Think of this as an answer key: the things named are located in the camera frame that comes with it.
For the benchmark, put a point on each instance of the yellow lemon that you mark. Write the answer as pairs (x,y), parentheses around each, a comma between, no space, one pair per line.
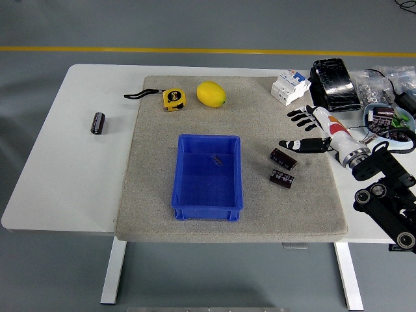
(211,94)

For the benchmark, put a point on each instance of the grey-brown fabric mat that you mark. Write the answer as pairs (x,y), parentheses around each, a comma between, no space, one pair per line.
(260,130)

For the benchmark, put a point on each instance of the clear bag of washers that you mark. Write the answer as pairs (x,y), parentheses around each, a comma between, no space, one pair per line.
(369,89)

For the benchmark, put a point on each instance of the clear bag of parts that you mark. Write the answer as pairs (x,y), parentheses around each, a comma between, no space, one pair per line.
(404,78)

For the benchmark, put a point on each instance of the black table control panel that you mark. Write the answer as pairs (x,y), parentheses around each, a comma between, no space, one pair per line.
(394,247)

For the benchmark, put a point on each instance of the grey bracket under table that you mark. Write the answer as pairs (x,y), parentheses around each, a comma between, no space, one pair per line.
(295,246)

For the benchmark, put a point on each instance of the white table leg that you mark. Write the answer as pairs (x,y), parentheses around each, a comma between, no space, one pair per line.
(349,276)
(113,273)

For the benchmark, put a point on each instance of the light blue bowl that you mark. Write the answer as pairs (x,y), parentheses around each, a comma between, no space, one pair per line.
(411,121)

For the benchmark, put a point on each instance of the small dark metal part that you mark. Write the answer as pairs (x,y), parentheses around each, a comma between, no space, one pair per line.
(216,160)

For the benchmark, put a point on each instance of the blue plastic box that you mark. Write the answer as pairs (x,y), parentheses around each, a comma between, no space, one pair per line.
(208,185)

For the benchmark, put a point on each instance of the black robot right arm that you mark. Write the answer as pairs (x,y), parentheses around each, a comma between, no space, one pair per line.
(386,175)

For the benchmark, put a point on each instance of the white blue circuit breaker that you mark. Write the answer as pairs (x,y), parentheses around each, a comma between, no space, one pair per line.
(290,87)

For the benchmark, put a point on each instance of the glossy black pack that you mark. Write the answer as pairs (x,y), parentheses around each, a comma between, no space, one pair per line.
(334,84)

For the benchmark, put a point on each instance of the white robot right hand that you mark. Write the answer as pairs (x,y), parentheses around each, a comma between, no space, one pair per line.
(338,136)

